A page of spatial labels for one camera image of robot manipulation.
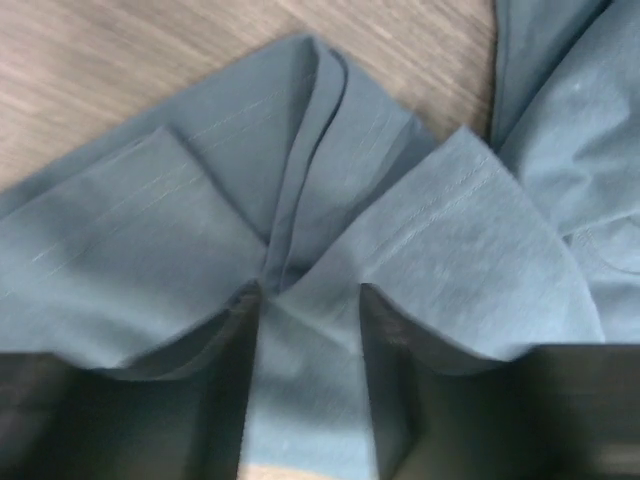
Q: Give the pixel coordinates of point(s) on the grey-blue t shirt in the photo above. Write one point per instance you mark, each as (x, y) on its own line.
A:
(293, 168)

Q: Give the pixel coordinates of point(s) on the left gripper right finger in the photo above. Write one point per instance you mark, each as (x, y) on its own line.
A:
(566, 411)

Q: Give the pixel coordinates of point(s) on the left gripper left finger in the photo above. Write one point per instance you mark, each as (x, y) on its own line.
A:
(176, 412)

